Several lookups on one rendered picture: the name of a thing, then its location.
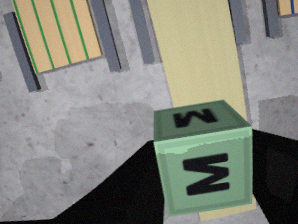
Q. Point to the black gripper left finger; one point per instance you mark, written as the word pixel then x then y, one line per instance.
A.
pixel 131 195

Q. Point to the green letter block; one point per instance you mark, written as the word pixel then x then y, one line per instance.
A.
pixel 203 154

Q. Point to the pale yellow strip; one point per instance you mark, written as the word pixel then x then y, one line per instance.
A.
pixel 197 48

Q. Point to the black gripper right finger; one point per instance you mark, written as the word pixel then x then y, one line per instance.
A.
pixel 275 177

